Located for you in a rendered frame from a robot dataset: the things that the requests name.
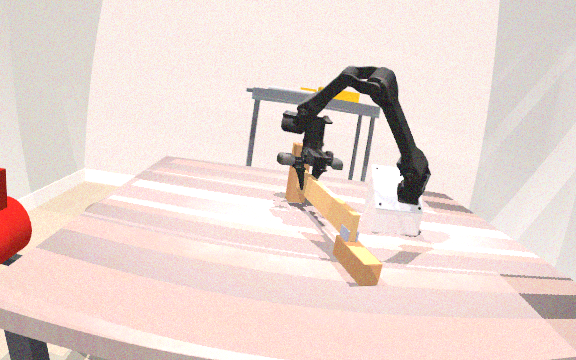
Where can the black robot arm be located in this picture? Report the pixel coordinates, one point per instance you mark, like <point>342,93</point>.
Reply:
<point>381,85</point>

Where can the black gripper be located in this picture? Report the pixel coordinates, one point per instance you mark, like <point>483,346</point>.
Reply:
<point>291,160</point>

